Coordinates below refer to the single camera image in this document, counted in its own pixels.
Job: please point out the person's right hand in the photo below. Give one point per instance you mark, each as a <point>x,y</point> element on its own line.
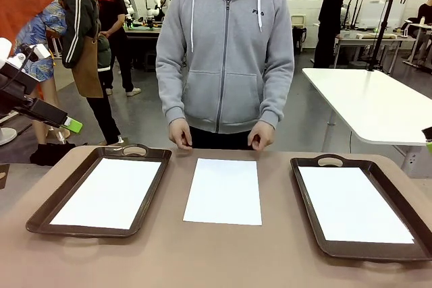
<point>180,134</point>

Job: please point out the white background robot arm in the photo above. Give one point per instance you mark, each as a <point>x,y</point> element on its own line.
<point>158,1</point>
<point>130,1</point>

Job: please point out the beige box cabinet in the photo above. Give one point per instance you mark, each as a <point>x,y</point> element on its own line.
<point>299,21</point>

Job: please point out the white round stand base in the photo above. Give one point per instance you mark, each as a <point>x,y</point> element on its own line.
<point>7,136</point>

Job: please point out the person in dark striped jacket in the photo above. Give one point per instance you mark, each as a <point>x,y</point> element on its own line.
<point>81,31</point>

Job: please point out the person's left hand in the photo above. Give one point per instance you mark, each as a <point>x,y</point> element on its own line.
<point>261,136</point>

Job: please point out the brown wooden board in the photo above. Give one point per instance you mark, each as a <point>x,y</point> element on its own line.
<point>4,176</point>

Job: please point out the standing person in black clothes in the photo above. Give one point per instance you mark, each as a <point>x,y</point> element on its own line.
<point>329,25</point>

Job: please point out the person in orange top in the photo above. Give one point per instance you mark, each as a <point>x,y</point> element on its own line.
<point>20,8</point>

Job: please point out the person in blue floral shirt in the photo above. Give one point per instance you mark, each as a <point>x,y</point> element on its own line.
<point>44,28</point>

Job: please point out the person in grey hoodie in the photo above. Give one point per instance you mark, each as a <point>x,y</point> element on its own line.
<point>226,65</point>

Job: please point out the brown plastic serving tray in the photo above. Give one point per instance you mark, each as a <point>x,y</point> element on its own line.
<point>310,200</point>
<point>155,180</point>

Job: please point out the white panel box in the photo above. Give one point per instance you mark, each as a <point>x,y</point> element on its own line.
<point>371,15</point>

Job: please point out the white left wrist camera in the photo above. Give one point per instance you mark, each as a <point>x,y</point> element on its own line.
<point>40,52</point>

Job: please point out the white A4 paper sheet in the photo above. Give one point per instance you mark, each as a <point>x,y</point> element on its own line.
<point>108,193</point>
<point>354,207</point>

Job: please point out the seated person at desk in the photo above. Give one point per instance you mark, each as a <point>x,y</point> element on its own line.
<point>425,11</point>

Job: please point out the white background work table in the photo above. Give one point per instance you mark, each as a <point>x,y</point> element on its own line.
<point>364,36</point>

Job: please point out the grey-sleeved left forearm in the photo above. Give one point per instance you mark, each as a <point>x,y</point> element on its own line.
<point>278,99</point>

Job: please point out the green-topped background table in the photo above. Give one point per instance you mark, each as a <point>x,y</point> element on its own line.
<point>141,30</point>

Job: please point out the grey round stool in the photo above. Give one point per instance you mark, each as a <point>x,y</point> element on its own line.
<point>152,60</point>

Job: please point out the grey-sleeved right forearm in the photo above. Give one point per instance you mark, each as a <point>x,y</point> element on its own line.
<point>170,99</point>

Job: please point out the white A4 paper stack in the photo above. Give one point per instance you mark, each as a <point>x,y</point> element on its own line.
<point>222,193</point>

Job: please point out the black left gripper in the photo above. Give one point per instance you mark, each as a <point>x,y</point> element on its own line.
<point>17,89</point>

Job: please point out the person in black red-print t-shirt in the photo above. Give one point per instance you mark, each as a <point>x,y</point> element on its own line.
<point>113,15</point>

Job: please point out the black tripod stand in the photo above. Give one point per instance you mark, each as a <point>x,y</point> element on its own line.
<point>384,21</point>

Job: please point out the white rounded-corner table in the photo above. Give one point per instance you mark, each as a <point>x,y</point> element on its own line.
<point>357,99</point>

